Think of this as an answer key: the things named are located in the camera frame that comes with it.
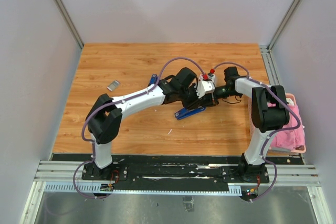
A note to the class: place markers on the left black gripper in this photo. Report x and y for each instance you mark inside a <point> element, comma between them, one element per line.
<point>196,102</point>

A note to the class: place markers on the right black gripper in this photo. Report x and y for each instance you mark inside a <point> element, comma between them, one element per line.
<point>209,100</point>

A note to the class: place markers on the blue stapler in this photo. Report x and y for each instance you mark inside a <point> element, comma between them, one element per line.
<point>153,79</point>
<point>184,113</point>

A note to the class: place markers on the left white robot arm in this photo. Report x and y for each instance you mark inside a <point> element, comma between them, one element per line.
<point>105,117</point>

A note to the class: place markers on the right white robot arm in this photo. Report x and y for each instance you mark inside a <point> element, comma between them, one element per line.
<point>269,114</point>

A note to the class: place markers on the silver staple strip block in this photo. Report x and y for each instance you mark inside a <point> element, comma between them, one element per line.
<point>113,85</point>

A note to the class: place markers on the pink cloth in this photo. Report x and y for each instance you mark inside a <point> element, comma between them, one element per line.
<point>290,139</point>

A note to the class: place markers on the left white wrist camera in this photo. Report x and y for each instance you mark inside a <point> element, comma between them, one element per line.
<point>204,87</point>

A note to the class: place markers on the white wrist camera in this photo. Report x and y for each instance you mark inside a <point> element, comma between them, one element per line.
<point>213,78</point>
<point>204,87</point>

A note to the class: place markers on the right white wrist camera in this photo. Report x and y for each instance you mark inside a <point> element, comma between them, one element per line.
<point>213,78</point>

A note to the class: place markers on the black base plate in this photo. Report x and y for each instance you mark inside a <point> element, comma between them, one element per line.
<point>170,172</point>

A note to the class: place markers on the grey cable duct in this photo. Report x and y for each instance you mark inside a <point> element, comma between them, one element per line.
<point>97,188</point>

